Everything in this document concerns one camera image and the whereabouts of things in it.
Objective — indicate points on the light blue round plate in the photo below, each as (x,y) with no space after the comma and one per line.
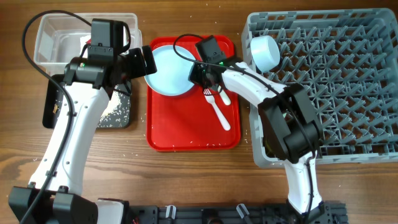
(172,76)

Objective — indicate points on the white plastic fork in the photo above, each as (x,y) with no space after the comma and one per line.
(211,100)

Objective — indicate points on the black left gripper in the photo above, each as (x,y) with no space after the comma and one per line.
(139,68)

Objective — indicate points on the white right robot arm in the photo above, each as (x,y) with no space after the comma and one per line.
(291,128)

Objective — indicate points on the black waste tray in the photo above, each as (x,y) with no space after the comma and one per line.
(49,105)

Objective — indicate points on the rice and food scraps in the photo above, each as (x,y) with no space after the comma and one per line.
(119,112)

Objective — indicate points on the clear plastic bin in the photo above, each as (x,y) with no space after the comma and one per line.
(58,37)

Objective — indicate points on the red plastic tray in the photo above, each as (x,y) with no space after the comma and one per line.
(188,122)

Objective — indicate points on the white plastic spoon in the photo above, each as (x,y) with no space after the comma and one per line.
(225,98)

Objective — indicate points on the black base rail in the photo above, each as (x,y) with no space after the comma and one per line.
(329,213)

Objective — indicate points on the light blue bowl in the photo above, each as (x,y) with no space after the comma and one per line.
(265,53)

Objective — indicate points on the grey dishwasher rack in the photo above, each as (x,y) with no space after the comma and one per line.
(346,60)

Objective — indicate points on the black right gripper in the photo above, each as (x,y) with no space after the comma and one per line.
(197,73)

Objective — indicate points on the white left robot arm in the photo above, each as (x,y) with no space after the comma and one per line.
(53,194)

